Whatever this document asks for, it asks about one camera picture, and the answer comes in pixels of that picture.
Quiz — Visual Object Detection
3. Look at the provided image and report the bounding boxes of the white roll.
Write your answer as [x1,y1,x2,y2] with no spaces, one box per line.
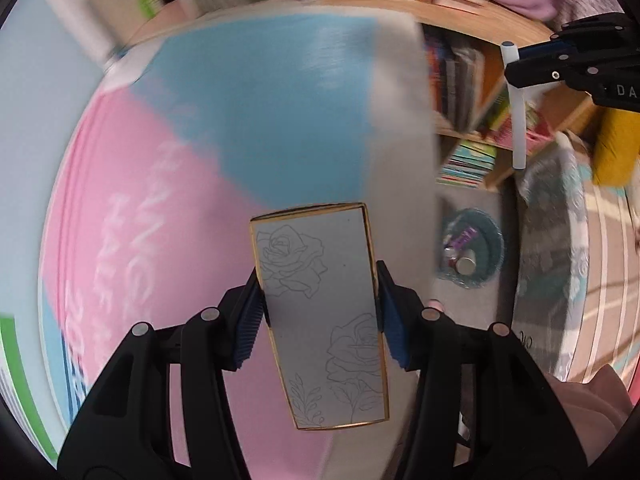
[40,0,113,63]

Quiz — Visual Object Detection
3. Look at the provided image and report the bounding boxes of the pink and blue printed tablecloth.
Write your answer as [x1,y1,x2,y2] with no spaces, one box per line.
[37,10,441,480]

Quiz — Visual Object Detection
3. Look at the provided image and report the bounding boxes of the purple packet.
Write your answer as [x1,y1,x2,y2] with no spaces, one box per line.
[452,227,480,253]

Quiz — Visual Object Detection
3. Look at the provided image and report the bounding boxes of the white tube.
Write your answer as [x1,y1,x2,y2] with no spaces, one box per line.
[501,41,527,170]

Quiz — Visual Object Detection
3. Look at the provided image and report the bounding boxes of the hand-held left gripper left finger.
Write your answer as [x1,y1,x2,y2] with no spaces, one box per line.
[57,267,266,480]

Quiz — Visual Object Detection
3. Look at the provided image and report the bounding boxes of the white box with gold edges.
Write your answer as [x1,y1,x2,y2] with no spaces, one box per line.
[249,202,391,432]

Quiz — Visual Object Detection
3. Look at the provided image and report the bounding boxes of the striped rug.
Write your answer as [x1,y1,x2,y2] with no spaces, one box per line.
[565,180,640,386]

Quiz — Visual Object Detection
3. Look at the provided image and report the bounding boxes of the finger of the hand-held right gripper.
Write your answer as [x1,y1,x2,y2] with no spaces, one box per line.
[504,52,608,90]
[515,12,640,63]

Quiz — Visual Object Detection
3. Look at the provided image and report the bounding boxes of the pink clothing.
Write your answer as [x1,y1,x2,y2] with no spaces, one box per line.
[545,365,631,480]

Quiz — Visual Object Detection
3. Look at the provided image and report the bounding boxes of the wooden bookshelf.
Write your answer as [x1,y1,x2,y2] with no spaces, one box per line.
[320,0,601,191]

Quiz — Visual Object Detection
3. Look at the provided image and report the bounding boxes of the stack of flat books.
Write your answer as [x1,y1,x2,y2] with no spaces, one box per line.
[437,137,501,188]

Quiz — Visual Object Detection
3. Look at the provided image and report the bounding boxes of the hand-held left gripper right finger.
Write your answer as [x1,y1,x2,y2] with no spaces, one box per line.
[375,260,586,480]

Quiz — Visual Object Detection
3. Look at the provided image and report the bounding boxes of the row of upright books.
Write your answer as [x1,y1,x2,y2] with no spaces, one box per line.
[425,35,486,133]

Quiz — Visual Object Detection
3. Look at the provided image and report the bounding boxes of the grey floral mat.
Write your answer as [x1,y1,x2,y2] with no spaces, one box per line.
[515,145,593,378]

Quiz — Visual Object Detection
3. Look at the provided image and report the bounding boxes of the yellow cushion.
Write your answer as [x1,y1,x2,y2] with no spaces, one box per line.
[592,107,640,188]

